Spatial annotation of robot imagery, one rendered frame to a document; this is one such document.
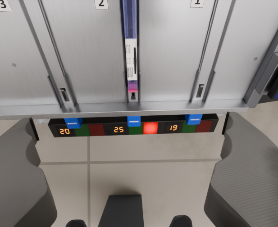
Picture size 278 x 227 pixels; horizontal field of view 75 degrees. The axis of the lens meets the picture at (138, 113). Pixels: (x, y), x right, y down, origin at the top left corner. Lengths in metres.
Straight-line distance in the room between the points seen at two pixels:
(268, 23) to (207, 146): 0.88
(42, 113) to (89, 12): 0.17
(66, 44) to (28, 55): 0.06
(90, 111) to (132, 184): 0.82
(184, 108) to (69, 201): 0.97
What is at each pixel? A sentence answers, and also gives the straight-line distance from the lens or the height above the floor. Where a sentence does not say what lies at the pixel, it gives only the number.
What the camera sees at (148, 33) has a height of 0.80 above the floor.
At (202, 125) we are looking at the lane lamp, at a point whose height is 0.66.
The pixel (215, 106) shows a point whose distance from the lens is 0.33.
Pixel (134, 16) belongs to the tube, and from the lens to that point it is 0.23.
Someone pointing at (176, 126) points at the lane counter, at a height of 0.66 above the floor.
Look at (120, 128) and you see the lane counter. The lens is 0.37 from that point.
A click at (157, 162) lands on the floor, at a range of 1.06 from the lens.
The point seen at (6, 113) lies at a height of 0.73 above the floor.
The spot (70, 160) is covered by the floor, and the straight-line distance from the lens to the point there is 1.11.
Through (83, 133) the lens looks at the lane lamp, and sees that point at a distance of 0.40.
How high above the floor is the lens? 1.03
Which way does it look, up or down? 87 degrees down
